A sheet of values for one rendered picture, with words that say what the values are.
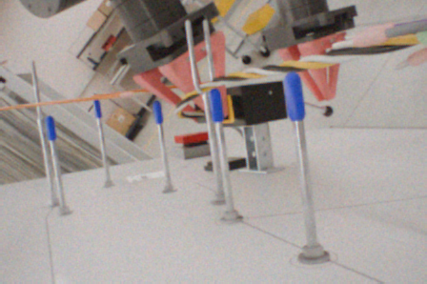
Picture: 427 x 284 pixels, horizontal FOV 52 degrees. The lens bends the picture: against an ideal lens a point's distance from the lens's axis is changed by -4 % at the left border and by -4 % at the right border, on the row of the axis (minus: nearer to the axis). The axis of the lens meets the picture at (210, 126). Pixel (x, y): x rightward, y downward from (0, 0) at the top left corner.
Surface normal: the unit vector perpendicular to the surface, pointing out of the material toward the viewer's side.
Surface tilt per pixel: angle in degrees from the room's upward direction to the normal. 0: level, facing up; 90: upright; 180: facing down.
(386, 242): 47
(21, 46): 90
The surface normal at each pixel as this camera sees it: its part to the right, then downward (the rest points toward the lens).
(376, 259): -0.14, -0.99
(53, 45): 0.25, 0.13
